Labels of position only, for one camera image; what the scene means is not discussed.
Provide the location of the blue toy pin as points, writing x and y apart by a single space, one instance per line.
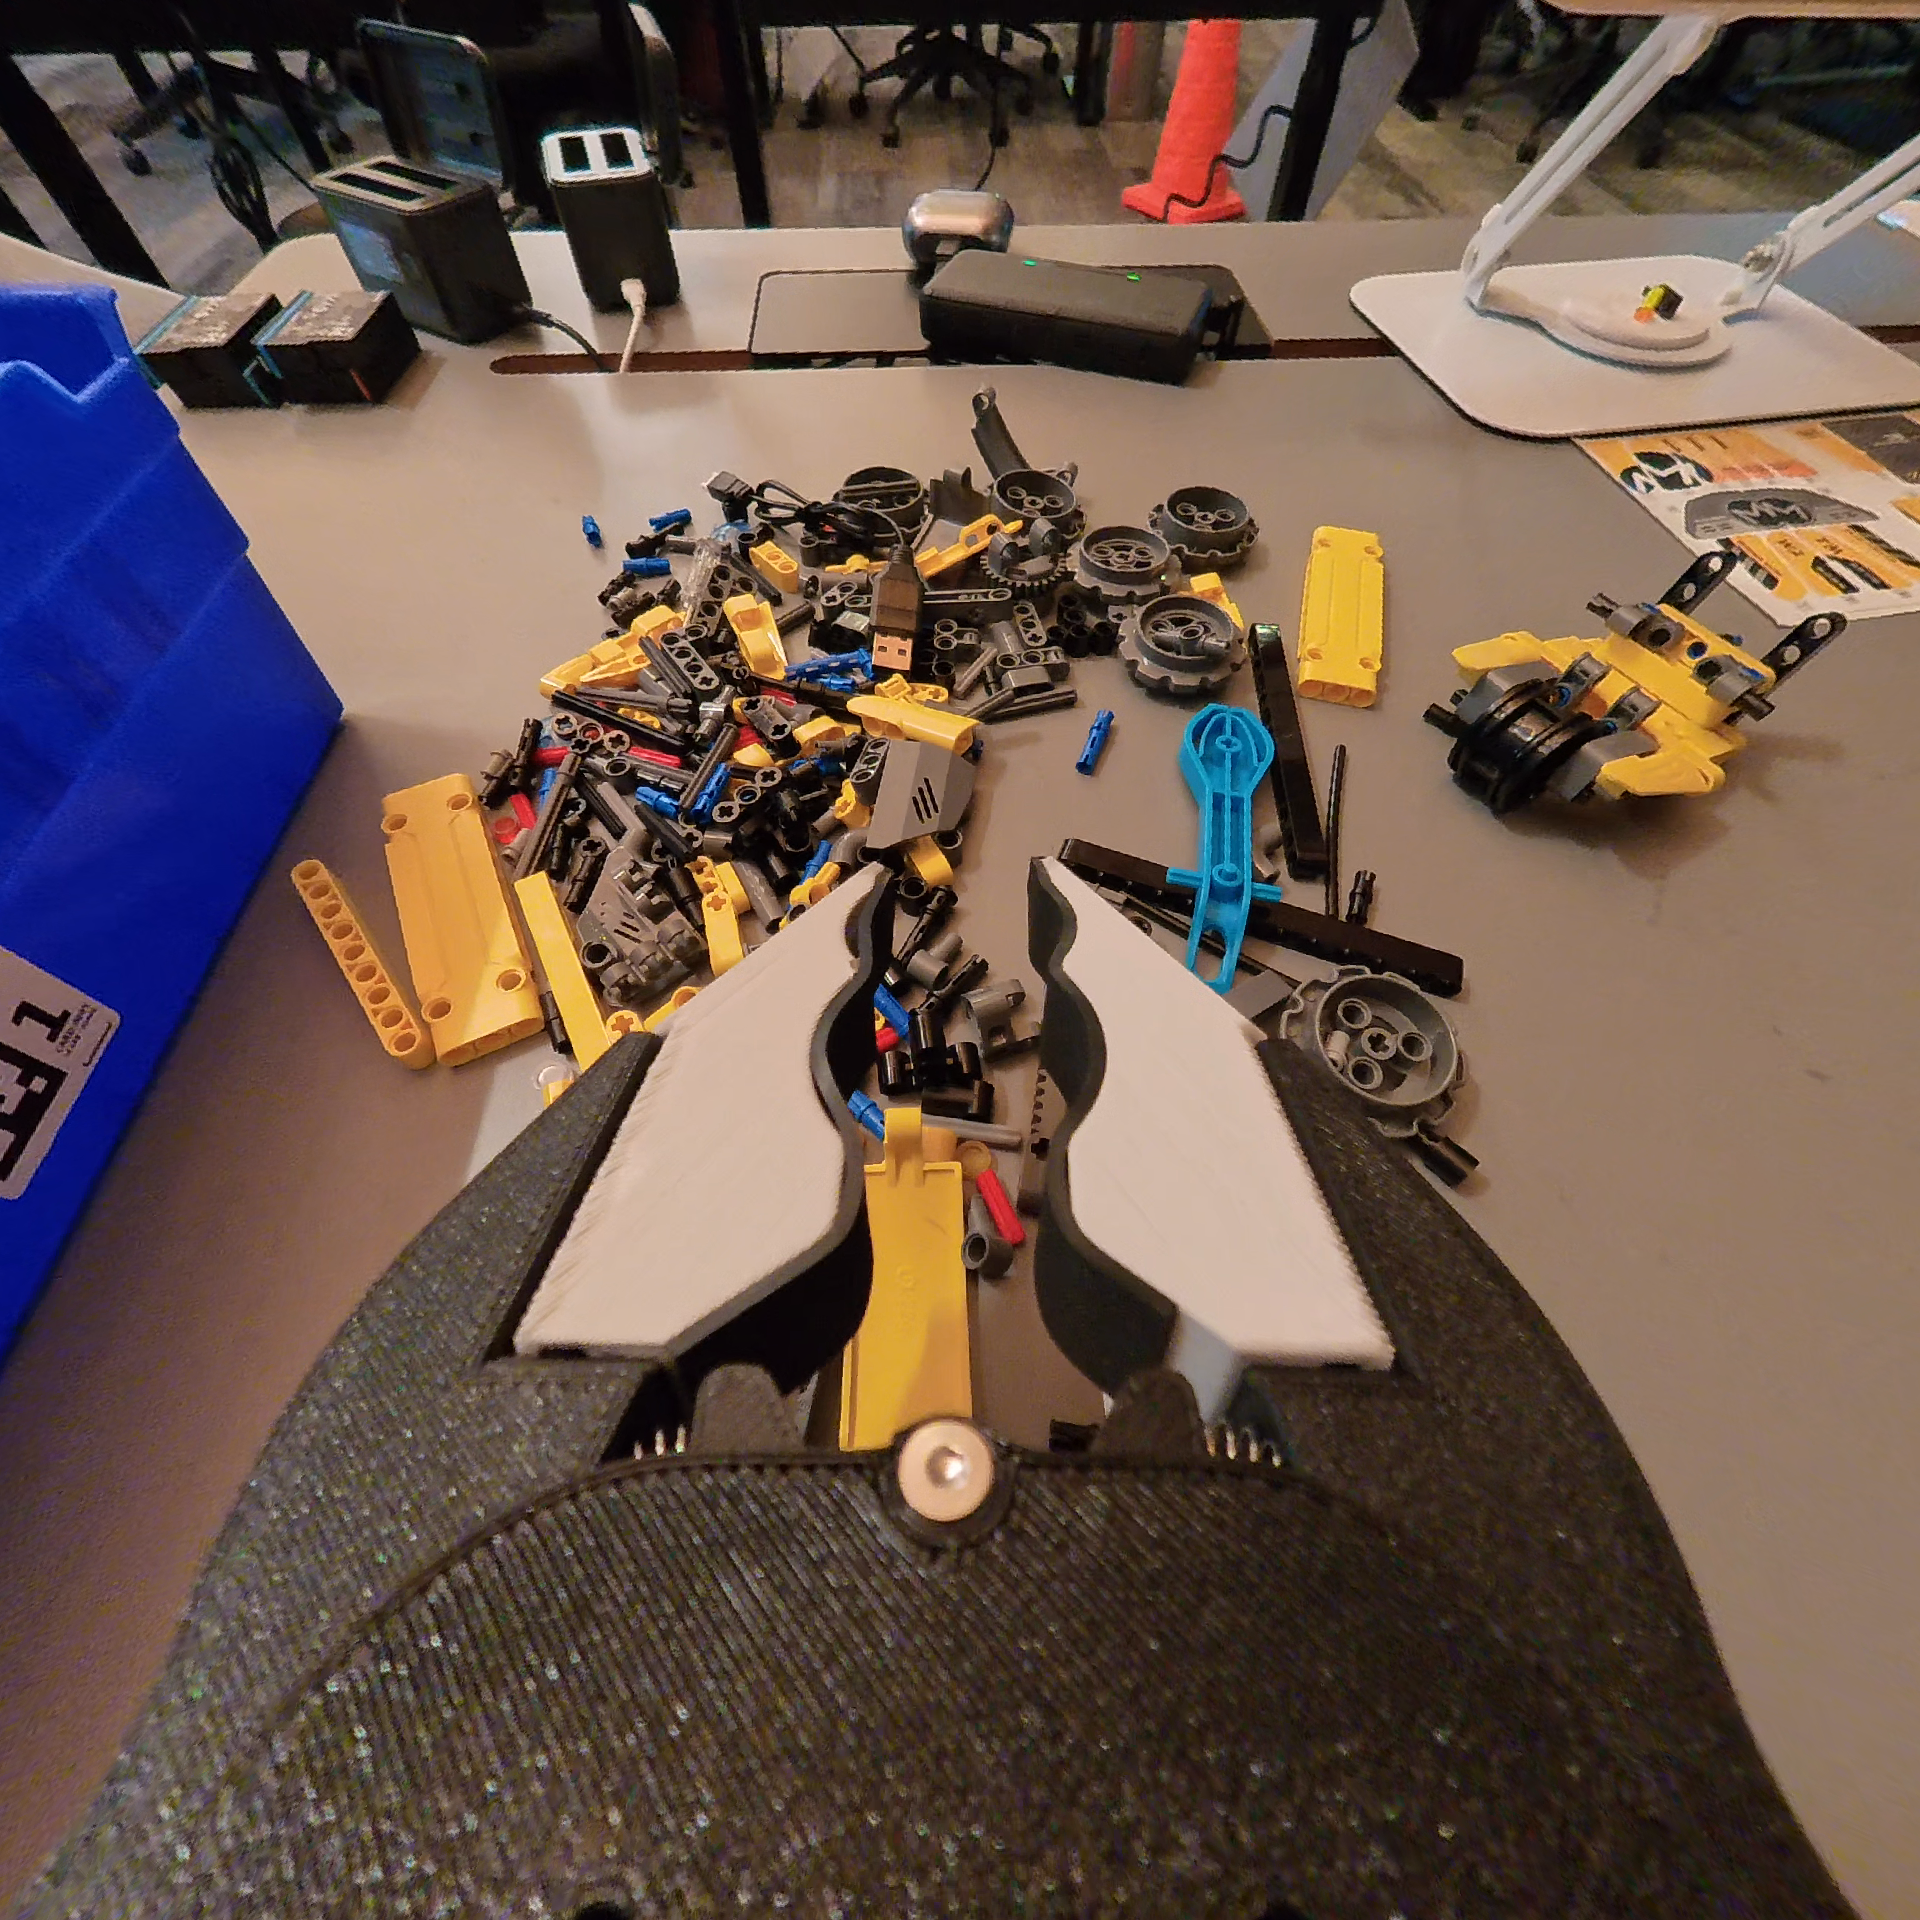
1096 744

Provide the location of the large grey toy wheel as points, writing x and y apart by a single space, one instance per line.
1372 1043

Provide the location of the blue plastic bin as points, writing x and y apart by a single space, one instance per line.
136 720

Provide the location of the yellow panel with tabs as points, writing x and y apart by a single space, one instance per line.
908 1276

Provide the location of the black charger with screen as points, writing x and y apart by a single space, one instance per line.
422 254

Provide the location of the printed instruction sheet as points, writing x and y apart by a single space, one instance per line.
1769 510

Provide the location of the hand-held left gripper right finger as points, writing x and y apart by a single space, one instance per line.
1215 1200

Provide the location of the short yellow curved panel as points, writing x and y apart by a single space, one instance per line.
1340 615

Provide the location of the long black toy beam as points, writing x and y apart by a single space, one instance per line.
1349 937

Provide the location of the orange traffic cone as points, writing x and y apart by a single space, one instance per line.
1193 135

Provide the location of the black power bank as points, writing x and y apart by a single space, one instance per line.
1065 316

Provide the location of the yellow beam with holes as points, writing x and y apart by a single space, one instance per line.
359 961

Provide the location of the black battery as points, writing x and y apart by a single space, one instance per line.
201 352
345 346

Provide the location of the small yellow toy assembly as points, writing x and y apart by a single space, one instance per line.
1636 705

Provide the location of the pile of toy building pieces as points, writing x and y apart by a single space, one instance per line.
780 720

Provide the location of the black and white marker tag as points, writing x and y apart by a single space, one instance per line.
54 1073

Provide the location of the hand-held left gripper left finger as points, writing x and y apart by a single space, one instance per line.
704 1184

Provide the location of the white laptop stand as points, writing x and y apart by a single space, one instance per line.
1530 369

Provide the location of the black charger with slots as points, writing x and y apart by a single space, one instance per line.
608 224

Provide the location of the light blue plastic piece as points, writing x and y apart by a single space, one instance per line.
1224 809

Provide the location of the long yellow curved panel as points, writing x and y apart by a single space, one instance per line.
458 915

